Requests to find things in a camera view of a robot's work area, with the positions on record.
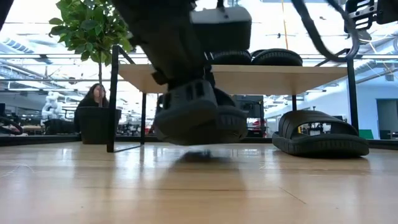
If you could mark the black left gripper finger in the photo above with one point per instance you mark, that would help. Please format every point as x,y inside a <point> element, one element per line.
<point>162,79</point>
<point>210,74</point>

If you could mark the black rubber slide sandal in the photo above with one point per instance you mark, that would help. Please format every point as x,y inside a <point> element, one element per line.
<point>199,124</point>
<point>233,58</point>
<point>276,58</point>
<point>320,146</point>

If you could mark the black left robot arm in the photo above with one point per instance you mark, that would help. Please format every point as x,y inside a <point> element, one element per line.
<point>3,9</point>

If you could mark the person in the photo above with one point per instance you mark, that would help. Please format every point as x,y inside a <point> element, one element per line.
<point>93,96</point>

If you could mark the green potted plant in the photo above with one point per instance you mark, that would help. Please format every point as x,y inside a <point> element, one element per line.
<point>90,28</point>

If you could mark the black equipment cart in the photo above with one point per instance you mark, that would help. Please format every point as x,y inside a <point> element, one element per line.
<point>258,132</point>

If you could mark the black covered bundle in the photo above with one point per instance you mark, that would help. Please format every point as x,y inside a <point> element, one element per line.
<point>60,128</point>

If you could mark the white robot figure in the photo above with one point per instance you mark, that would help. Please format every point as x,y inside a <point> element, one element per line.
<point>51,107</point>

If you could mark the green panel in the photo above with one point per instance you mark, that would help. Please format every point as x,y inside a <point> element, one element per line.
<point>366,134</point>

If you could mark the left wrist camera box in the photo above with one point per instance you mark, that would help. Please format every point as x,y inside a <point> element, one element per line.
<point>220,34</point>

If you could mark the black wall monitor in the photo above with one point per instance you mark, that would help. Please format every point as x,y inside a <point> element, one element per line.
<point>253,107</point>

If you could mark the wooden shelf with black frame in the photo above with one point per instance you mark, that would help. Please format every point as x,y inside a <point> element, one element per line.
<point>280,79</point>

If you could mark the black aluminium table frame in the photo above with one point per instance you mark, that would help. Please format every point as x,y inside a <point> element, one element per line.
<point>46,140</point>

